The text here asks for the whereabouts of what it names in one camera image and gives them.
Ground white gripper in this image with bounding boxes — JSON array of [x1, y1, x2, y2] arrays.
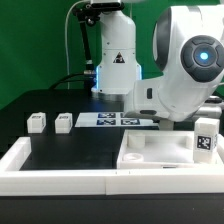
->
[[124, 101, 163, 119]]

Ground white square table top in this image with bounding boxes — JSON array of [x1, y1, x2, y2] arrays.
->
[[116, 129, 201, 170]]

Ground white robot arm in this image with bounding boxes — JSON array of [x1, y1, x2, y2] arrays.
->
[[90, 0, 224, 122]]

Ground white sheet with markers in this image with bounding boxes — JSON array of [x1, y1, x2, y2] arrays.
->
[[75, 112, 158, 128]]

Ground white U-shaped obstacle fence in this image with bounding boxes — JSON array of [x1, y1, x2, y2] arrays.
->
[[0, 135, 224, 196]]

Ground black cables at base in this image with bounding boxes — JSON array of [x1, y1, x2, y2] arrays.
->
[[49, 72, 96, 90]]

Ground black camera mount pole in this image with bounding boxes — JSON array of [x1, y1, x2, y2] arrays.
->
[[72, 0, 124, 75]]

